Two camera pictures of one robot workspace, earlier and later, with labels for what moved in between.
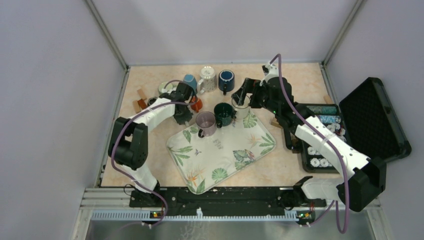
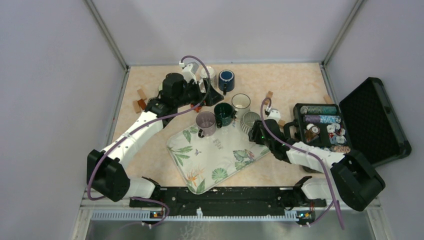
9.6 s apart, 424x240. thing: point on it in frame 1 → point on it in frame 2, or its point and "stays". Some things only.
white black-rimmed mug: (241, 110) stays
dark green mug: (223, 112) stays
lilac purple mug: (206, 124) stays
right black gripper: (250, 86) → (254, 134)
